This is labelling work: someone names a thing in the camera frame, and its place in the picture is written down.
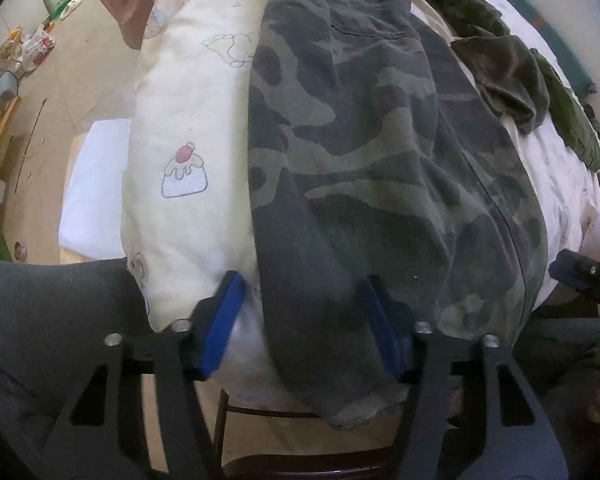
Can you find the thin floor stick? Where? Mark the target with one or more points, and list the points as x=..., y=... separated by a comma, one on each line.
x=30, y=145

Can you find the person's left leg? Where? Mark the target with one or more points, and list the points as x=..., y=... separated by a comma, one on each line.
x=40, y=335

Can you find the person's leg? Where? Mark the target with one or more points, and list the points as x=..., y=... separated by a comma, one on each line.
x=40, y=335
x=570, y=355

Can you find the camouflage pants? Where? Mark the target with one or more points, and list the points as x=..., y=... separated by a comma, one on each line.
x=355, y=160

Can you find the person's right leg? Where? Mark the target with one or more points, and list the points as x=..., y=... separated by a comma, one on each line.
x=570, y=355

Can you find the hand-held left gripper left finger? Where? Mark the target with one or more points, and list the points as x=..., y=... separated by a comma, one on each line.
x=220, y=330

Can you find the dark camouflage garment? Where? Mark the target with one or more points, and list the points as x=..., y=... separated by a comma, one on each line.
x=510, y=60

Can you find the green garment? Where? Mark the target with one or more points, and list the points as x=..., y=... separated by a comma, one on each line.
x=575, y=115

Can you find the small round floor object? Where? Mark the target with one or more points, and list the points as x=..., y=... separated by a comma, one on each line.
x=19, y=249

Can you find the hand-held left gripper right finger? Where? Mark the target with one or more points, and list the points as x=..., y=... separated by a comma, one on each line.
x=382, y=330

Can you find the cream bear print duvet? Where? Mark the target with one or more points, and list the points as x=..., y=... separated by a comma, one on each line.
x=190, y=235

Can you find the teal bed bumper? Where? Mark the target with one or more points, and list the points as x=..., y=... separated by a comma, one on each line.
x=550, y=15

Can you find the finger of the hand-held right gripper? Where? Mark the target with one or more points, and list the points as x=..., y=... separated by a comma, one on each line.
x=572, y=267

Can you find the dark brown wooden chair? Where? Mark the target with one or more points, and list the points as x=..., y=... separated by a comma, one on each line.
x=290, y=466

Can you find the red white plastic bags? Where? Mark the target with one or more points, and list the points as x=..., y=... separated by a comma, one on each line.
x=30, y=47

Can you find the white foam board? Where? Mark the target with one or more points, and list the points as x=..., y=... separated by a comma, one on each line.
x=97, y=185

